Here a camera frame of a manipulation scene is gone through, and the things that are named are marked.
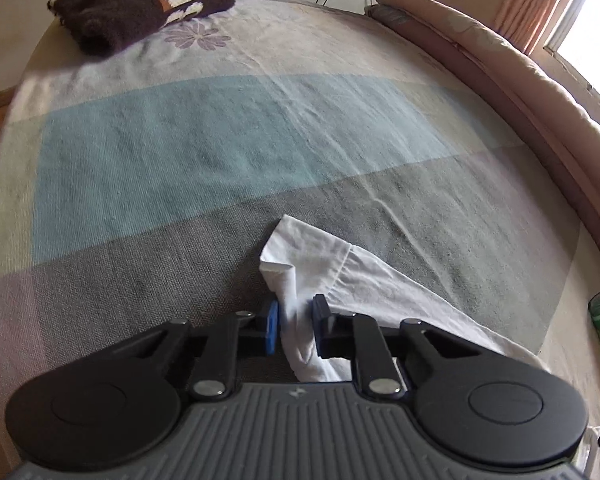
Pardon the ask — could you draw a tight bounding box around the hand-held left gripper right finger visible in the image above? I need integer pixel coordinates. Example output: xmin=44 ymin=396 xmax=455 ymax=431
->
xmin=311 ymin=294 xmax=475 ymax=400

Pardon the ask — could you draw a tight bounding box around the white printed long-sleeve shirt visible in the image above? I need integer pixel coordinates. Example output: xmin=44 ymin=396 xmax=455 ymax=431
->
xmin=258 ymin=214 xmax=556 ymax=386

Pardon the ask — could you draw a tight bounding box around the window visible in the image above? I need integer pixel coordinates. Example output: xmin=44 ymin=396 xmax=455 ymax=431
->
xmin=545 ymin=0 xmax=600 ymax=121

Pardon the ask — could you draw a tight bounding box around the brown fleece blanket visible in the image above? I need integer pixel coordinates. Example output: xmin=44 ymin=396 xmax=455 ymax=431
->
xmin=46 ymin=0 xmax=237 ymax=57

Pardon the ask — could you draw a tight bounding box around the folded pink floral quilt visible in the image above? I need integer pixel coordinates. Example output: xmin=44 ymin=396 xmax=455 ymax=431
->
xmin=365 ymin=0 xmax=600 ymax=306

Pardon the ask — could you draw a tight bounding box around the pink checked curtain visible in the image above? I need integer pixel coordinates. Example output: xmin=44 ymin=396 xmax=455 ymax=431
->
xmin=495 ymin=0 xmax=600 ymax=56

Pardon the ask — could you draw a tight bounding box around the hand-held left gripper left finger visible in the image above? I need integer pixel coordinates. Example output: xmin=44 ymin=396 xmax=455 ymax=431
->
xmin=130 ymin=301 xmax=281 ymax=401

